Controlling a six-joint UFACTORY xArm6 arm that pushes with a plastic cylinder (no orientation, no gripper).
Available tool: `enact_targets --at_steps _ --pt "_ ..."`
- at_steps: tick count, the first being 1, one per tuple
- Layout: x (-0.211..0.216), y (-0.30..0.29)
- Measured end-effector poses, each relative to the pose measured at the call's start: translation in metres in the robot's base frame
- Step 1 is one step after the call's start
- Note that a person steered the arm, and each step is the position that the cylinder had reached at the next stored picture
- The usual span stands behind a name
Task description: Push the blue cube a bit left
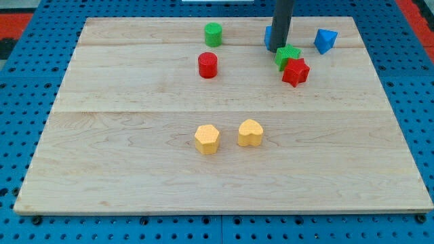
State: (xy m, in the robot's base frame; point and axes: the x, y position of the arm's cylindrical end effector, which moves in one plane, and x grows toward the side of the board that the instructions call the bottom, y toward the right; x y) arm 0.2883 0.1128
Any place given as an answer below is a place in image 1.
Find blue cube block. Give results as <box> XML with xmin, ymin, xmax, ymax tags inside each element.
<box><xmin>264</xmin><ymin>26</ymin><xmax>272</xmax><ymax>51</ymax></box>

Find yellow hexagon block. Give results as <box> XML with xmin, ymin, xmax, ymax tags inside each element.
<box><xmin>194</xmin><ymin>125</ymin><xmax>220</xmax><ymax>155</ymax></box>

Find yellow heart block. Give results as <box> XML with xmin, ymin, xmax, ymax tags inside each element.
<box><xmin>237</xmin><ymin>119</ymin><xmax>264</xmax><ymax>146</ymax></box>

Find light wooden board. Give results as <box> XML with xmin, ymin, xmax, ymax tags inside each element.
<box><xmin>14</xmin><ymin>17</ymin><xmax>433</xmax><ymax>216</ymax></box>

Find red cylinder block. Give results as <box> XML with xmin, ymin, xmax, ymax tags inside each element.
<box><xmin>198</xmin><ymin>52</ymin><xmax>218</xmax><ymax>79</ymax></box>

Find green cylinder block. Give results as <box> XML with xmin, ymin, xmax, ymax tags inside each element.
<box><xmin>204</xmin><ymin>22</ymin><xmax>222</xmax><ymax>47</ymax></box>

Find red star block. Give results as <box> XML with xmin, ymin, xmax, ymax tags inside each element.
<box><xmin>281</xmin><ymin>58</ymin><xmax>310</xmax><ymax>87</ymax></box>

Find green star block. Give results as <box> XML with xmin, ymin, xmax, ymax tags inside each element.
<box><xmin>275</xmin><ymin>45</ymin><xmax>301</xmax><ymax>71</ymax></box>

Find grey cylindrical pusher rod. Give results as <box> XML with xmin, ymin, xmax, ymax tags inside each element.
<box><xmin>269</xmin><ymin>0</ymin><xmax>296</xmax><ymax>53</ymax></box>

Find blue triangular prism block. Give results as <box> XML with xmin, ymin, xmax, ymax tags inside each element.
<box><xmin>314</xmin><ymin>29</ymin><xmax>338</xmax><ymax>55</ymax></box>

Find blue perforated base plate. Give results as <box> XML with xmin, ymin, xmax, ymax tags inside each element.
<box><xmin>1</xmin><ymin>1</ymin><xmax>433</xmax><ymax>243</ymax></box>

